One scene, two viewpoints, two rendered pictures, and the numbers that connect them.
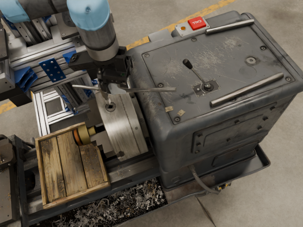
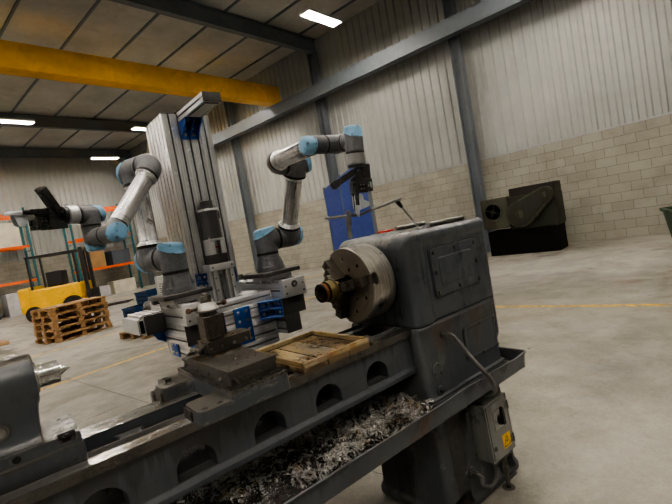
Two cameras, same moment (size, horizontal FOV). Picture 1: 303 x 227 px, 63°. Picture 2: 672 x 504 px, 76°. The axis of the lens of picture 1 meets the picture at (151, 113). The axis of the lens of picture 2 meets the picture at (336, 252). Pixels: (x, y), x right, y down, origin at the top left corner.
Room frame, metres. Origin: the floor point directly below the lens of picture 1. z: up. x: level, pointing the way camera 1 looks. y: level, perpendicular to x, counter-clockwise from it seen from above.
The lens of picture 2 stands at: (-1.05, 1.04, 1.32)
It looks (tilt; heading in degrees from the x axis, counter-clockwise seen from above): 3 degrees down; 332
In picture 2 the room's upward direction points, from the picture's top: 10 degrees counter-clockwise
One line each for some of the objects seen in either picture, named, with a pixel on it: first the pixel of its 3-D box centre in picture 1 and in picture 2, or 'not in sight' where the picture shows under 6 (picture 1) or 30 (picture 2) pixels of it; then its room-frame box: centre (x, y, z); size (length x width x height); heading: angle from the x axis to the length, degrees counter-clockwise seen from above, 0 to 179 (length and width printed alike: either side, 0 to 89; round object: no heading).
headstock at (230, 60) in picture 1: (203, 90); (415, 269); (0.61, -0.25, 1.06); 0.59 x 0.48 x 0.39; 101
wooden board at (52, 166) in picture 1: (71, 161); (309, 349); (0.46, 0.43, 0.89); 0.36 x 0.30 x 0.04; 11
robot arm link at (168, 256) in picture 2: not in sight; (171, 256); (1.04, 0.77, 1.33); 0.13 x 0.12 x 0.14; 33
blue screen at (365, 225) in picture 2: not in sight; (348, 233); (6.45, -3.29, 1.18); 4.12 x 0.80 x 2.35; 162
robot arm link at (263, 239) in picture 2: not in sight; (266, 239); (1.14, 0.28, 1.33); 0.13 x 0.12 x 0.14; 96
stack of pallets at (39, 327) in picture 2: not in sight; (72, 319); (10.07, 1.89, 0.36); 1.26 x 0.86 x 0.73; 122
